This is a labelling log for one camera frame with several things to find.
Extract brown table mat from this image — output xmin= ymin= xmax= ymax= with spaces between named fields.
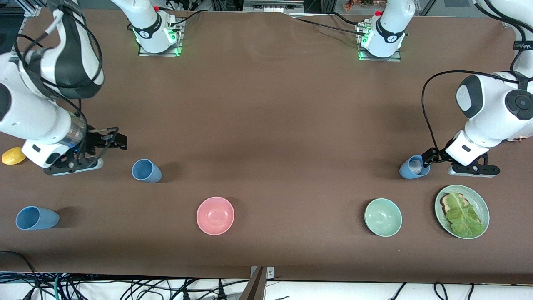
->
xmin=0 ymin=7 xmax=533 ymax=285

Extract black looping floor cable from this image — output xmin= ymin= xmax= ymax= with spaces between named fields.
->
xmin=0 ymin=250 xmax=42 ymax=300

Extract long black table cable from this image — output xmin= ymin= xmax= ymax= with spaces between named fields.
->
xmin=289 ymin=12 xmax=367 ymax=36

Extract dark metal bar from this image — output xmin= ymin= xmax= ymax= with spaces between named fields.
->
xmin=239 ymin=267 xmax=267 ymax=300

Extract orange artificial flowers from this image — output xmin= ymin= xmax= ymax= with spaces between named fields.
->
xmin=344 ymin=0 xmax=388 ymax=12

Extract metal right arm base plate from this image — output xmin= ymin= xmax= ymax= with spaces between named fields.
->
xmin=138 ymin=17 xmax=184 ymax=57

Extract metal table bracket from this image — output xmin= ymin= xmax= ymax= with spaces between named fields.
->
xmin=250 ymin=266 xmax=275 ymax=279

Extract toasted bread slice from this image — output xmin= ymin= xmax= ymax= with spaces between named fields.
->
xmin=440 ymin=192 xmax=471 ymax=215

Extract pale green bowl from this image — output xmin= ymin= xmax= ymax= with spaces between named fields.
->
xmin=364 ymin=198 xmax=403 ymax=238

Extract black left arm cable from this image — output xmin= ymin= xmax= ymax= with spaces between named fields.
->
xmin=421 ymin=0 xmax=533 ymax=153

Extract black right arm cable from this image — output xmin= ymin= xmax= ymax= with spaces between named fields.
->
xmin=15 ymin=4 xmax=121 ymax=167

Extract short black table cable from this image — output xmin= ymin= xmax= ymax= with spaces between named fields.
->
xmin=169 ymin=9 xmax=207 ymax=32

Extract green lettuce leaf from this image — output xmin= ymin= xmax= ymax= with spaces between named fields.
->
xmin=445 ymin=192 xmax=486 ymax=238

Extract grey power strip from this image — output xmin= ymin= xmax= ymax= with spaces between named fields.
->
xmin=243 ymin=0 xmax=305 ymax=14

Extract pink bowl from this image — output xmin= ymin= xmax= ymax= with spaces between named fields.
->
xmin=196 ymin=196 xmax=235 ymax=236

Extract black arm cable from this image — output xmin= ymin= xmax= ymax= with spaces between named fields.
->
xmin=421 ymin=0 xmax=533 ymax=153
xmin=15 ymin=4 xmax=121 ymax=167

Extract blue plastic cup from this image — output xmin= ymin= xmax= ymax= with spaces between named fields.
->
xmin=132 ymin=158 xmax=163 ymax=183
xmin=15 ymin=206 xmax=60 ymax=230
xmin=399 ymin=155 xmax=431 ymax=180

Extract yellow lemon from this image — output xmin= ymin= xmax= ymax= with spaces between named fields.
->
xmin=1 ymin=147 xmax=26 ymax=165

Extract pale green plate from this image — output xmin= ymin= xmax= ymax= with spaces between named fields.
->
xmin=434 ymin=185 xmax=490 ymax=240

